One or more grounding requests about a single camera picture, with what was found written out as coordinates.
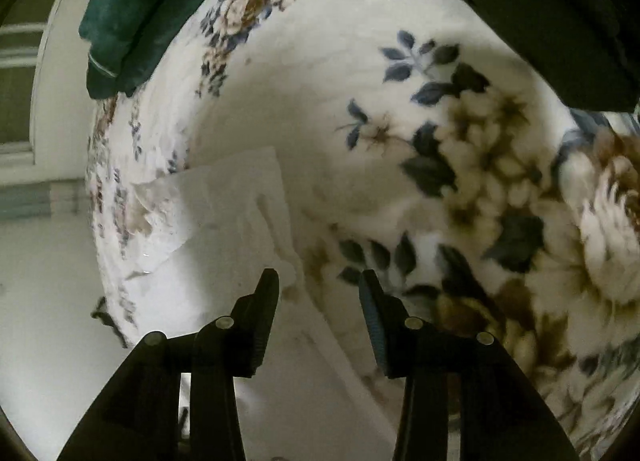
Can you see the black garment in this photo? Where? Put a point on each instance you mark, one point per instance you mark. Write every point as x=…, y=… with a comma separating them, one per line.
x=525, y=6

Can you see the white small cloth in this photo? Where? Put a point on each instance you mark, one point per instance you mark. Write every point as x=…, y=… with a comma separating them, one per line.
x=225, y=221

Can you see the floral printed blanket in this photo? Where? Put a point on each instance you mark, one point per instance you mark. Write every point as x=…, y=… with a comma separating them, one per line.
x=400, y=166

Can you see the white window frame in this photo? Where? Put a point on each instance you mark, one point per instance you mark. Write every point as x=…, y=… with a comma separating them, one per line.
x=30, y=91

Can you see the dark green garment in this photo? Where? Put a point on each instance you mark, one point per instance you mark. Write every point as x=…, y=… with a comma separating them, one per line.
x=132, y=11

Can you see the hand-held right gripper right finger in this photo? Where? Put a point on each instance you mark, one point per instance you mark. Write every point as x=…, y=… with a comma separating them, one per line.
x=376, y=326

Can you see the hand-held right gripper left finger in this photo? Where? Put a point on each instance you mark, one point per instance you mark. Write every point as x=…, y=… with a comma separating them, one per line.
x=261, y=321

